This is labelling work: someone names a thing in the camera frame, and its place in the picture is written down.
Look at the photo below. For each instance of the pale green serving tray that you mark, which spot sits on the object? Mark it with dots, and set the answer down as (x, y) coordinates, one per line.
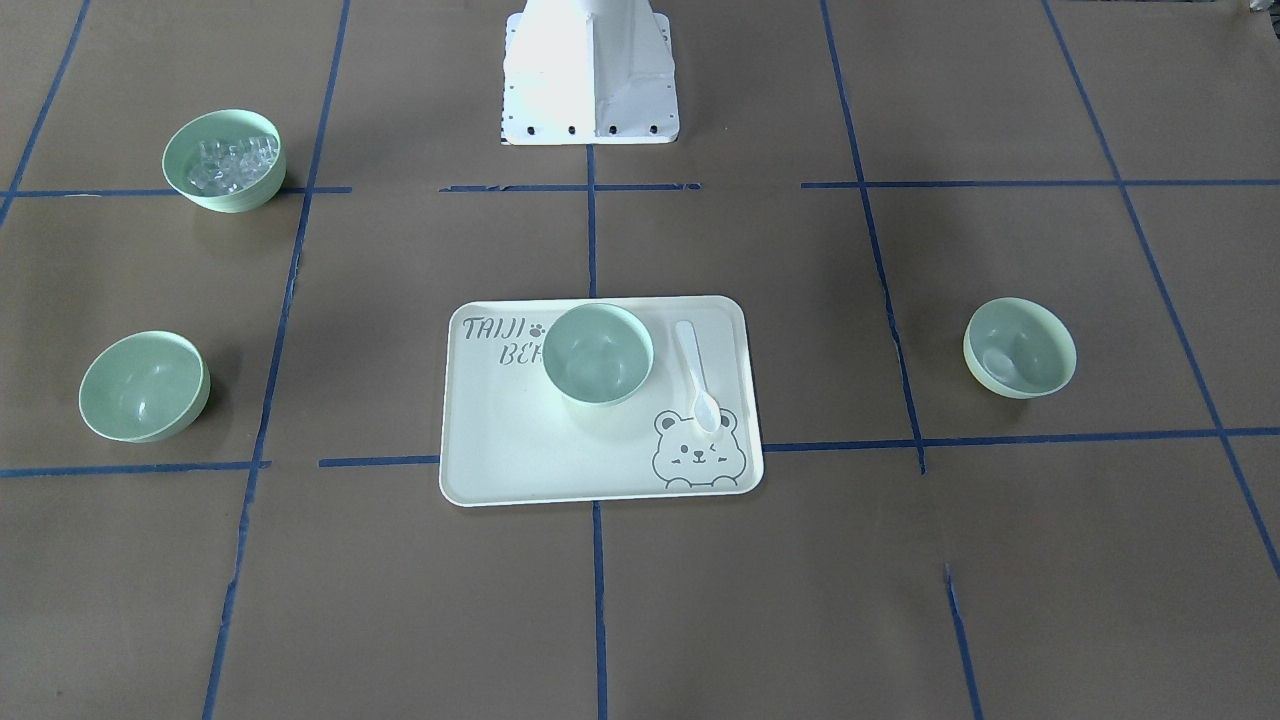
(508, 435)

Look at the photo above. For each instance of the white plastic spoon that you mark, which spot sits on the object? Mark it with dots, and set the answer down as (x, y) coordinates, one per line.
(704, 407)

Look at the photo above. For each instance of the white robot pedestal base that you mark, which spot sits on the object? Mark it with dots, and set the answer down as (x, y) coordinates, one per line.
(588, 73)

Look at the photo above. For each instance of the green bowl with ice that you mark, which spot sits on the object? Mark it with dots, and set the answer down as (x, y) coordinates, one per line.
(230, 160)

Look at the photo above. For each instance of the green bowl on tray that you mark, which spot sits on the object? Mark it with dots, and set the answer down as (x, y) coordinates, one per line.
(598, 354)

